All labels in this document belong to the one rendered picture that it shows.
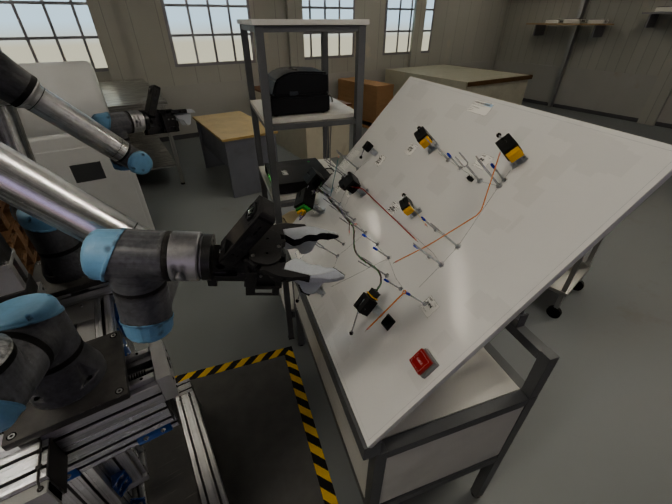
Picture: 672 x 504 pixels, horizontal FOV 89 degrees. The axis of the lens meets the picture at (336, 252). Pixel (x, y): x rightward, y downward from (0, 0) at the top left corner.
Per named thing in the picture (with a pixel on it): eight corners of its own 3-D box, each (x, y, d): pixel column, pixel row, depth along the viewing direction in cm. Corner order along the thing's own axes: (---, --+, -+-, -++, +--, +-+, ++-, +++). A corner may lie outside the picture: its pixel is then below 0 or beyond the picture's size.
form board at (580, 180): (284, 237, 188) (282, 236, 187) (412, 78, 164) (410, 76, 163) (371, 448, 96) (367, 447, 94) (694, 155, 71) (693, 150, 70)
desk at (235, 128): (233, 199, 425) (222, 139, 384) (203, 167, 518) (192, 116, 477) (283, 187, 456) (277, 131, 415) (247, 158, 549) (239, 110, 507)
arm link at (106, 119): (94, 137, 119) (86, 111, 115) (127, 133, 126) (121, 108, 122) (103, 142, 115) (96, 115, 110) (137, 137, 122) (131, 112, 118)
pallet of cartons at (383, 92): (369, 112, 820) (371, 74, 774) (409, 125, 722) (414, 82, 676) (334, 118, 777) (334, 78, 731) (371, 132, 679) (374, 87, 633)
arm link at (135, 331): (183, 301, 65) (176, 253, 59) (170, 347, 56) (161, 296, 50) (137, 302, 63) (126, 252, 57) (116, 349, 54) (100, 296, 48)
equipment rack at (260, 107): (288, 340, 238) (251, 19, 134) (272, 287, 285) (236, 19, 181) (355, 323, 251) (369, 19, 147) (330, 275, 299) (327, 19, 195)
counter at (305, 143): (289, 124, 727) (286, 83, 682) (350, 155, 563) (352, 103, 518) (254, 129, 694) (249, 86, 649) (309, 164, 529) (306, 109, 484)
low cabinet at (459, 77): (439, 102, 921) (445, 64, 869) (519, 121, 752) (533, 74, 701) (382, 111, 836) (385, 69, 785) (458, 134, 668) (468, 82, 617)
